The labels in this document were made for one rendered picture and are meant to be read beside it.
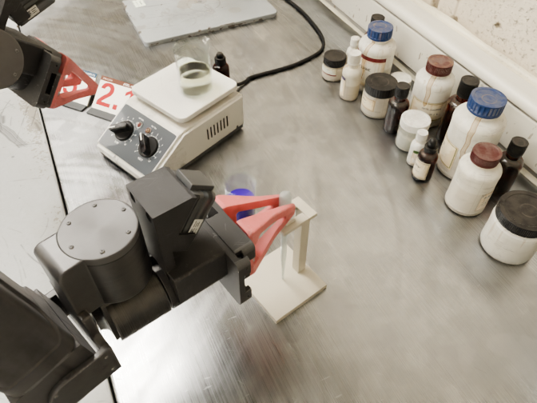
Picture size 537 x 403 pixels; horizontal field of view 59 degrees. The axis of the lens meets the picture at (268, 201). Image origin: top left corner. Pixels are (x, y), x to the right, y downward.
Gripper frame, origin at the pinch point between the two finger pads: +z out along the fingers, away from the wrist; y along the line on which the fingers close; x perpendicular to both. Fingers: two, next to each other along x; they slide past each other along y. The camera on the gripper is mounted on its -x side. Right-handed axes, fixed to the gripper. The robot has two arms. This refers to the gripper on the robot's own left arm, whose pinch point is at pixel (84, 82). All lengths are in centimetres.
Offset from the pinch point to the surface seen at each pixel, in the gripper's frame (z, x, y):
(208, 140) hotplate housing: 15.2, 1.1, -11.8
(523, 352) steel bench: 17, 3, -62
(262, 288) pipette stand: 6.4, 11.3, -34.5
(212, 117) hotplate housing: 13.6, -2.6, -11.8
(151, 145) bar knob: 7.3, 4.3, -8.6
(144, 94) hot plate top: 8.4, -1.2, -2.6
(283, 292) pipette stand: 7.3, 10.5, -36.8
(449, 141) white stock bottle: 29, -14, -41
